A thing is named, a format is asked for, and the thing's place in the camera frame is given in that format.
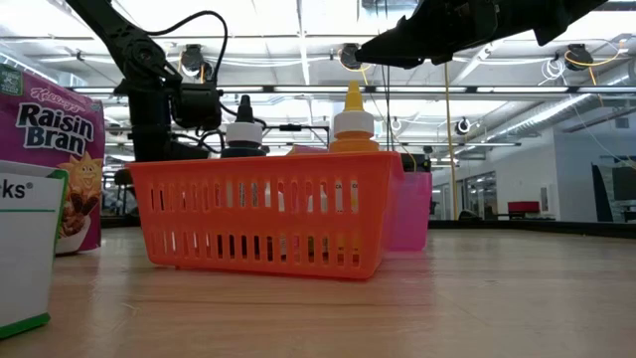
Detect Apple Jacks cereal box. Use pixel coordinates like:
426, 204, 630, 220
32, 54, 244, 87
0, 159, 70, 342

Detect black gantry frame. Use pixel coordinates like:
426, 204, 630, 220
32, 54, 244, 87
262, 123, 332, 153

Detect black table frame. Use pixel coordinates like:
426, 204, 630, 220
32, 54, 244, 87
98, 214, 636, 240

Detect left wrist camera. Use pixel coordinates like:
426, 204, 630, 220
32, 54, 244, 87
171, 81, 224, 132

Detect black hanging cables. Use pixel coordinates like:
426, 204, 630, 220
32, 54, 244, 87
375, 64, 395, 153

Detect black food colouring bottle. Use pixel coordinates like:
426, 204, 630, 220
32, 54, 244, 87
218, 93, 272, 261

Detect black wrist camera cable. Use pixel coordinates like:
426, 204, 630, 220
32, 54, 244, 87
146, 9, 231, 89

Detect white coiled ceiling cable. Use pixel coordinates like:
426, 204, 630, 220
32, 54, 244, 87
540, 58, 567, 87

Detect orange slotted plastic basket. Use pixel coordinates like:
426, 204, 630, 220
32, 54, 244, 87
125, 150, 406, 281

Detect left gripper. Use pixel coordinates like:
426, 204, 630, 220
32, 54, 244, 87
126, 91, 211, 163

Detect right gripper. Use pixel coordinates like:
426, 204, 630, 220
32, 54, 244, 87
354, 0, 610, 71

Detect yellow food colouring bottle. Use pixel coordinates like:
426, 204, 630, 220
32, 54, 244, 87
325, 81, 382, 266

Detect black background machine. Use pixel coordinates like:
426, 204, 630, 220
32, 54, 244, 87
399, 152, 433, 174

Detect pink plastic bin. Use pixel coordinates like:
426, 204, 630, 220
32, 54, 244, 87
285, 143, 433, 254

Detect yellow hanging cord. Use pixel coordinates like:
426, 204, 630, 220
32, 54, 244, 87
438, 62, 461, 220

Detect Raisin Bran cereal box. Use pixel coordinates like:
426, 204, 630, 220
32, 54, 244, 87
0, 63, 107, 257

